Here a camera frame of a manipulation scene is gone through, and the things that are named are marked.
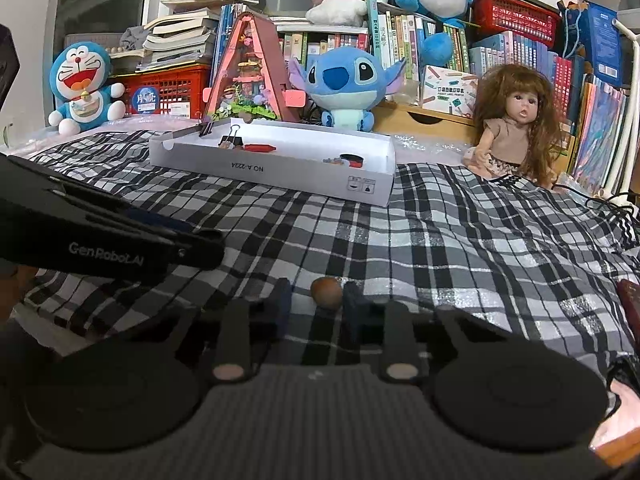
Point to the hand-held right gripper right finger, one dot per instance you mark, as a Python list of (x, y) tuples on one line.
[(354, 310)]

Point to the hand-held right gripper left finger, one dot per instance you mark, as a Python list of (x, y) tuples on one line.
[(281, 305)]

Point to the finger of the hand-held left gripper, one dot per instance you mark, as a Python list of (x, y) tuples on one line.
[(150, 220), (202, 250)]

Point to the wooden ball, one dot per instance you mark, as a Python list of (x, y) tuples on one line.
[(326, 293)]

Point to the white cardboard box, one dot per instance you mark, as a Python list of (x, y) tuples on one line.
[(280, 175)]

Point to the large black binder clip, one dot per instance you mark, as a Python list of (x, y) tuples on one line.
[(231, 141)]

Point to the black round lid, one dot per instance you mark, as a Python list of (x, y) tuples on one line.
[(352, 163)]

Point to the black white plaid blanket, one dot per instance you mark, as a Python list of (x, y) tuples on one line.
[(450, 240)]

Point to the red plastic crate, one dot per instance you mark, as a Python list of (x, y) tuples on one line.
[(170, 85)]

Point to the blue cat plush toy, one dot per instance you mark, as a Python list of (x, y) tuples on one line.
[(82, 80)]

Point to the grey cloth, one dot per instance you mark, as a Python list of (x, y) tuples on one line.
[(135, 37)]

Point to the stack of books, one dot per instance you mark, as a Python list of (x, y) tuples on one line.
[(175, 35)]

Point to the grey storage basket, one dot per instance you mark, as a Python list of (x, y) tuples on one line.
[(85, 38)]

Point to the wooden drawer box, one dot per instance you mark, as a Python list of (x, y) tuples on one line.
[(415, 117)]

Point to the blue alien plush toy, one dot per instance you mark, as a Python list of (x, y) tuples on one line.
[(345, 80)]

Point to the window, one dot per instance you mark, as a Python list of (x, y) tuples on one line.
[(100, 0)]

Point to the row of shelved books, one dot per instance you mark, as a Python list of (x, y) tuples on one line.
[(300, 45)]

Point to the long-haired baby doll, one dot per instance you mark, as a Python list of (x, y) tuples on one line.
[(505, 135)]

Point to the white printed carton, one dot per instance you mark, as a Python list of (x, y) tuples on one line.
[(450, 92)]

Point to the dark red object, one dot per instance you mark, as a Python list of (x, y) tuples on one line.
[(631, 297)]

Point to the row of colourful thin books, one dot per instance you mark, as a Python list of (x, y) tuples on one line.
[(600, 130)]

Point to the red plastic basket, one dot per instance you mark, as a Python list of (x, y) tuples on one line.
[(515, 17)]

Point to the blue printed bag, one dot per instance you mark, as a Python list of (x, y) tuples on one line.
[(597, 35)]

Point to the white pipe rack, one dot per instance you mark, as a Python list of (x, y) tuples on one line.
[(631, 60)]

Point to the pink A-frame model house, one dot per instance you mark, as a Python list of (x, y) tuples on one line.
[(250, 70)]

